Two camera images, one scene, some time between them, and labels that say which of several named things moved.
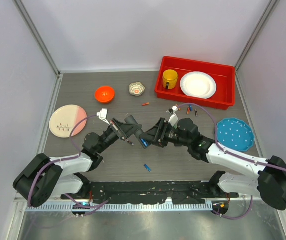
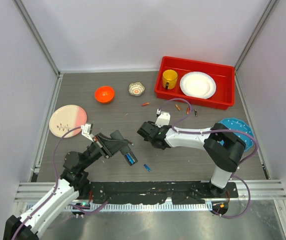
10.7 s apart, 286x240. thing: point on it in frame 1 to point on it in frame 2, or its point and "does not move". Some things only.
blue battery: (144, 142) to (130, 158)
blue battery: (147, 167) does not move
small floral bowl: (136, 88) does not move
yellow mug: (169, 77) does not move
